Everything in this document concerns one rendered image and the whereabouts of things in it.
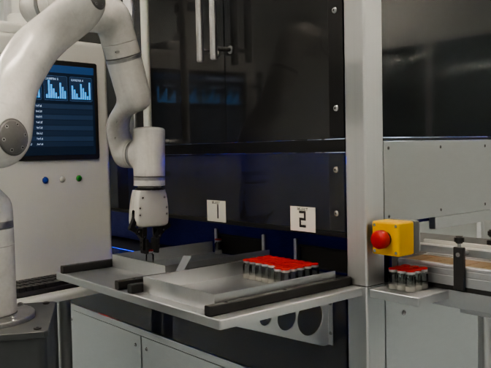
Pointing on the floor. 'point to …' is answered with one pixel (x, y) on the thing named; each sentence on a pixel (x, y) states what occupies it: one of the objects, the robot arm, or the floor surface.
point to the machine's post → (364, 178)
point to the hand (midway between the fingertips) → (150, 245)
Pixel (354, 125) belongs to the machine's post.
